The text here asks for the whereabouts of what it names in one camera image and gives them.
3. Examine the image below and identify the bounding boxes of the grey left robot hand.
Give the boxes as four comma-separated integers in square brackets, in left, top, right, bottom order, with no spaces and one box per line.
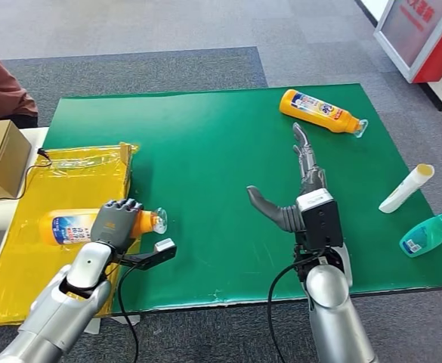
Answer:
[90,198,145,252]

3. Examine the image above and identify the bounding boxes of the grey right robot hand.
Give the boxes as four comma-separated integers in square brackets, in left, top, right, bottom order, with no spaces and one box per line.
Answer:
[246,123,328,234]

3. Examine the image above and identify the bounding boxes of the orange bottle with clear cap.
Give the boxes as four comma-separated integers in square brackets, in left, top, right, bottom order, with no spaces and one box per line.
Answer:
[279,88,369,139]
[38,207,167,247]

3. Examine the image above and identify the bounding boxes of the white tube bottle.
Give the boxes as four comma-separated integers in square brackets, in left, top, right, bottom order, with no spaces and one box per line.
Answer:
[378,163,435,215]

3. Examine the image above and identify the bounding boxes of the teal plastic bottle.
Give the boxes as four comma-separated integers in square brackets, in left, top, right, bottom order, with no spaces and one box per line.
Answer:
[399,213,442,259]

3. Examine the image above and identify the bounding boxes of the white paper scrap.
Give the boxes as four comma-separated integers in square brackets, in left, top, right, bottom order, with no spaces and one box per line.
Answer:
[84,314,141,335]

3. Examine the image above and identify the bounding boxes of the green table mat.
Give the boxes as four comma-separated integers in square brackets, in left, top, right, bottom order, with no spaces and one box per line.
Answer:
[43,83,442,315]

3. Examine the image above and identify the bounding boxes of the yellow plastic bag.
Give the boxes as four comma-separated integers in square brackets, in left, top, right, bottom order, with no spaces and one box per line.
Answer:
[0,142,142,327]

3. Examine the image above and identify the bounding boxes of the white side table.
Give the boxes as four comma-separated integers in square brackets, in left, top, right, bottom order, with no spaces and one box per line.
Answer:
[0,126,50,304]

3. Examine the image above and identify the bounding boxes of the dark grey floor rug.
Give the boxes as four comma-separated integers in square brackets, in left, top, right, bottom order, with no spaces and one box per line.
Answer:
[1,45,380,363]

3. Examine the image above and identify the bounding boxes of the brown cardboard box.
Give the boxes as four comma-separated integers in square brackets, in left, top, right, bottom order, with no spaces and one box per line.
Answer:
[0,119,32,204]

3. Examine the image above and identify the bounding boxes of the person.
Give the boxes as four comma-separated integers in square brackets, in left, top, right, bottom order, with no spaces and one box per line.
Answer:
[0,39,38,130]

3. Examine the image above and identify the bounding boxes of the red white display stand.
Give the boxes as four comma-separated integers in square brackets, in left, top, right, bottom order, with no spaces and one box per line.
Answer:
[373,0,442,112]

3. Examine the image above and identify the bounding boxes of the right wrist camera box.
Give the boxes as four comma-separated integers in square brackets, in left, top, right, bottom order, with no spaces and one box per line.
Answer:
[296,188,345,252]

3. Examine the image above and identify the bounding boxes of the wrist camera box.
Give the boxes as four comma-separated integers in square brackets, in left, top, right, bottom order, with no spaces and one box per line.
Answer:
[153,238,177,262]
[296,188,345,252]

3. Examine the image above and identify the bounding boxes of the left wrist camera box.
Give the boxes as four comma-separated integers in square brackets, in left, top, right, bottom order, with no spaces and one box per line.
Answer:
[153,238,177,262]

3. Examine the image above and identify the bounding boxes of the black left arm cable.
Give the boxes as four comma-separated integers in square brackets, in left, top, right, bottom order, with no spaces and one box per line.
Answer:
[117,262,142,363]

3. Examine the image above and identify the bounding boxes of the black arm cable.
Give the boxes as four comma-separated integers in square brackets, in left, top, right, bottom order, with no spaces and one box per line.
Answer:
[267,250,321,363]
[117,262,142,363]

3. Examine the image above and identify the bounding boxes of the thin black table cable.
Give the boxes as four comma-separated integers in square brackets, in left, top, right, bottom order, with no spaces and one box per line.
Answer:
[0,147,53,204]

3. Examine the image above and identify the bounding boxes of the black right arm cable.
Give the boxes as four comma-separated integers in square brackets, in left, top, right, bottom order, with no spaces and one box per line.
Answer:
[267,250,321,363]

